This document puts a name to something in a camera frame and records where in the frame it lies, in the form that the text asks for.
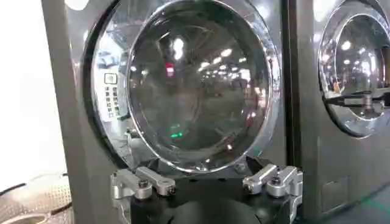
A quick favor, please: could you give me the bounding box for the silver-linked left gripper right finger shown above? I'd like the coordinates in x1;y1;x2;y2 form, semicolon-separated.
242;164;303;199

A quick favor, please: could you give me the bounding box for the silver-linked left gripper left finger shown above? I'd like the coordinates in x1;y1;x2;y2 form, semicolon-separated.
111;166;177;201

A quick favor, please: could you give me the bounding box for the small square service flap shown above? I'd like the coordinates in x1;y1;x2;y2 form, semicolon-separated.
321;175;350;213

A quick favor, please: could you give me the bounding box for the grey dryer with service flap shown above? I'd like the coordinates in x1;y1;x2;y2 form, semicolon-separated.
292;0;390;222

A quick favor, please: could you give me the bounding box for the grey dryer with labelled door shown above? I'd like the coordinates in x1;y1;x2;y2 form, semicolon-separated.
41;0;289;224

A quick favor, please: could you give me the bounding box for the white instruction label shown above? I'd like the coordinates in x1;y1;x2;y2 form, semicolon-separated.
102;72;122;120

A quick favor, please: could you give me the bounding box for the round glass door with label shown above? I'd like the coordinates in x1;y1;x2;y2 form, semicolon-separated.
81;0;283;175

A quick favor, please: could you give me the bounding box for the perforated laundry basket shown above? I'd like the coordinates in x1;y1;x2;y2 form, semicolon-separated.
0;172;74;224

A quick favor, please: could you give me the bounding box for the round glass dryer door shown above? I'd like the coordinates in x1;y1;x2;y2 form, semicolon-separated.
316;0;390;138

